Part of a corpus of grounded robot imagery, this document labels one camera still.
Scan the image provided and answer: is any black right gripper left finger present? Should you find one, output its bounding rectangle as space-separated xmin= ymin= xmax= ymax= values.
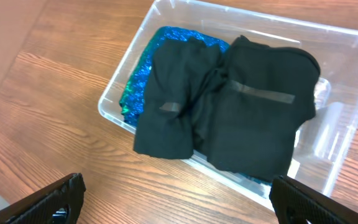
xmin=0 ymin=173 xmax=86 ymax=224

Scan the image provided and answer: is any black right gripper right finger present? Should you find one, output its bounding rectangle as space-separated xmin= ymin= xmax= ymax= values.
xmin=269 ymin=176 xmax=358 ymax=224

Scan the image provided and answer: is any black garment large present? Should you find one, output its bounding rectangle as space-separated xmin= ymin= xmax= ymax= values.
xmin=195 ymin=36 xmax=321 ymax=182

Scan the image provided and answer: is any blue sparkly garment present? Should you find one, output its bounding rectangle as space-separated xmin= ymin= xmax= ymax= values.
xmin=119 ymin=26 xmax=229 ymax=127

